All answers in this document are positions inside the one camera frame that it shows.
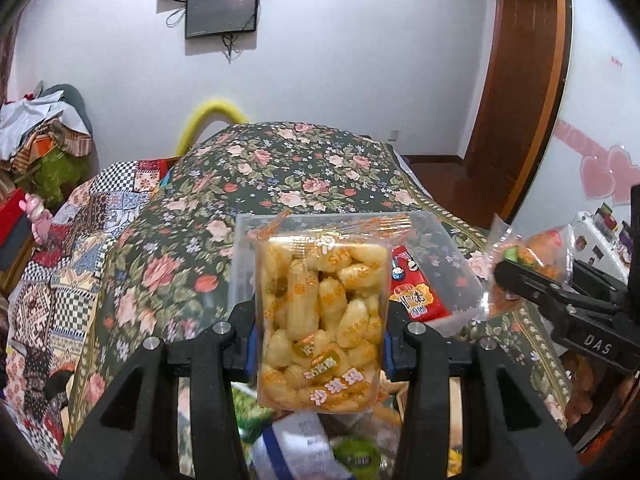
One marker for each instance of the green jelly cup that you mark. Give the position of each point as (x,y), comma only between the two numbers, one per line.
(359,456)

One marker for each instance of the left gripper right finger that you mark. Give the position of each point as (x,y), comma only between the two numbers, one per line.
(507,431)

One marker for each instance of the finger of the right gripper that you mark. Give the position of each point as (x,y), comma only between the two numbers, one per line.
(530,284)

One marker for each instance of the patchwork quilt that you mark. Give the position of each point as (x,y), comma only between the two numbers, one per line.
(54,301)

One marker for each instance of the blue white snack bag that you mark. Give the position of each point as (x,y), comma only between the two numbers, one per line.
(296,447)

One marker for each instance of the red snack bag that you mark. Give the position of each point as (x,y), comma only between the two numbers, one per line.
(409,287)

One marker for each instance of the person's right hand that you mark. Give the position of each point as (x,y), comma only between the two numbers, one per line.
(585,375)

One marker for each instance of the pile of clothes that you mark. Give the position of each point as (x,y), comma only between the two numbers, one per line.
(47,142)

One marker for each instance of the white cabinet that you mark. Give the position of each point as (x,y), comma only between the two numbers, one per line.
(604,242)

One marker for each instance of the bread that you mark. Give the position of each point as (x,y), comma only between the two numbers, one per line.
(549,253)

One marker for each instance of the pink plush toy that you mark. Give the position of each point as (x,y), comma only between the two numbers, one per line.
(39,217)

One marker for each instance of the yellow curved tube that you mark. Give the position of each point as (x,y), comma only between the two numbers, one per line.
(210,111)

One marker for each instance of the floral green bedspread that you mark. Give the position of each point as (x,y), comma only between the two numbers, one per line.
(169,274)

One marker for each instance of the brown wooden door frame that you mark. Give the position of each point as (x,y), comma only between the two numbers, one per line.
(518,108)

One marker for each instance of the red box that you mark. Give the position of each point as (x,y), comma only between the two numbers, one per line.
(14,228)

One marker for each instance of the clear plastic storage box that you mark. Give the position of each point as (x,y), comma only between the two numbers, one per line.
(316,263)

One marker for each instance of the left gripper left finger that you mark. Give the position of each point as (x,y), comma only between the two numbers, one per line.
(132,431)

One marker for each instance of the clear bag of fried snacks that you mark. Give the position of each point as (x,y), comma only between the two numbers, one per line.
(324,371)

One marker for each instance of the small black wall monitor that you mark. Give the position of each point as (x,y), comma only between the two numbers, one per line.
(219,17)

